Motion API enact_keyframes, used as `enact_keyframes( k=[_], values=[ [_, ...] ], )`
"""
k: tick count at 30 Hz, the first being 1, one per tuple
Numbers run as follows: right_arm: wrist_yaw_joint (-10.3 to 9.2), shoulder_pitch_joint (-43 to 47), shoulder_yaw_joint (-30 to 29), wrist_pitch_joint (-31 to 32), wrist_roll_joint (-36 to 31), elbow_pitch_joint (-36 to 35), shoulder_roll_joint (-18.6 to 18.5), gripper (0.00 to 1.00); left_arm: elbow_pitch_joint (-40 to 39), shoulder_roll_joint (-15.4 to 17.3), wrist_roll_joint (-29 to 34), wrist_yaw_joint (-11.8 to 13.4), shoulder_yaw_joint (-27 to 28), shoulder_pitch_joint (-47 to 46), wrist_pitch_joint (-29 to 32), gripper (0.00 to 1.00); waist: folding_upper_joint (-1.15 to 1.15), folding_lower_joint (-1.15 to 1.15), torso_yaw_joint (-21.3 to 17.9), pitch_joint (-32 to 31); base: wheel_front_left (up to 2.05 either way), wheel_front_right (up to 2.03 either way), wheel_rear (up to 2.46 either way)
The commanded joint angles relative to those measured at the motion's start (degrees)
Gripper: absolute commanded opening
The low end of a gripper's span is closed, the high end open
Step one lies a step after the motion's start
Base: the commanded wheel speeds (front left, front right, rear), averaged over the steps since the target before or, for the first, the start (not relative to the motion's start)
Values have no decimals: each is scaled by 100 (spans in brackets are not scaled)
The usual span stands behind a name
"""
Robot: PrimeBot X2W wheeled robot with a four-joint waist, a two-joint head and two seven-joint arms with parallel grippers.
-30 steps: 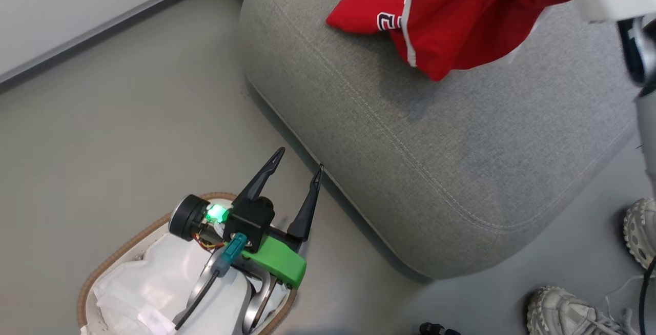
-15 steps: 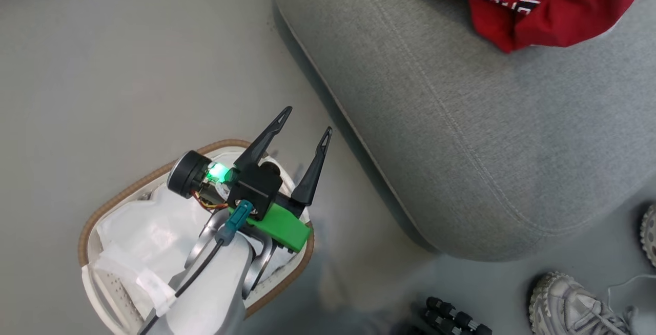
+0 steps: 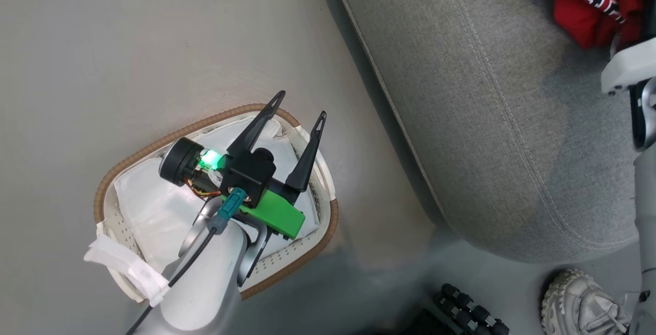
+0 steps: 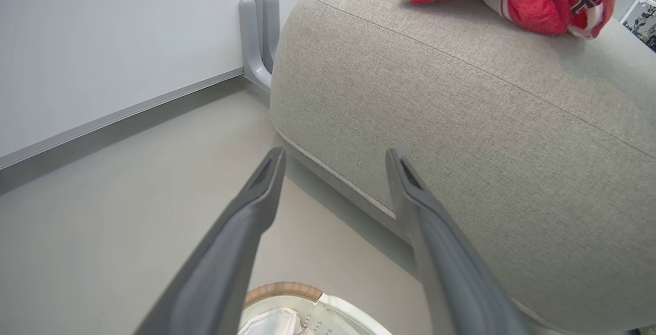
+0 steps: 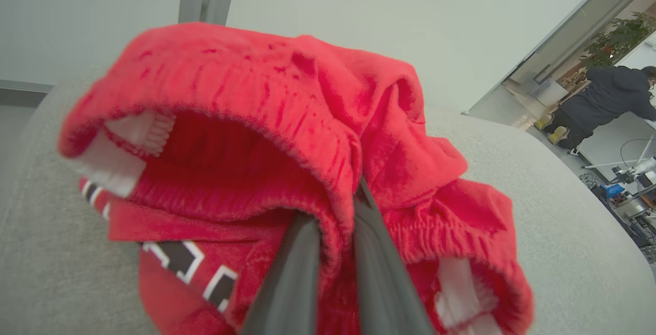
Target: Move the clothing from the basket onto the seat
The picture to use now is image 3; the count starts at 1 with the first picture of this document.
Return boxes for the white basket liner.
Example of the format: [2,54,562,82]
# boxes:
[114,115,321,274]

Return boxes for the woven-rim laundry basket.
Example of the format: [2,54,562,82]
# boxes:
[94,103,339,302]

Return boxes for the black ridged roller wheel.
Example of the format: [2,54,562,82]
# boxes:
[433,283,510,335]

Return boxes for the white fabric basket handle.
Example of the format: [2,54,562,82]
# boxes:
[84,235,170,307]

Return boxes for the black cable with teal plug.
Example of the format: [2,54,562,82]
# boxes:
[125,187,248,335]

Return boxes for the red garment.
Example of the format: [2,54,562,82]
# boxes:
[510,0,656,50]

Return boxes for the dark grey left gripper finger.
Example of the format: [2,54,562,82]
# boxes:
[285,111,327,193]
[227,90,286,159]

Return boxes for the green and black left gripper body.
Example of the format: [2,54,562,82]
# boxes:
[159,137,306,240]

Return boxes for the grey fabric sofa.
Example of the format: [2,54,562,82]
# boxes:
[318,0,641,264]

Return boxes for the grey white sneaker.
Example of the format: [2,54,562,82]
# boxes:
[541,268,633,335]

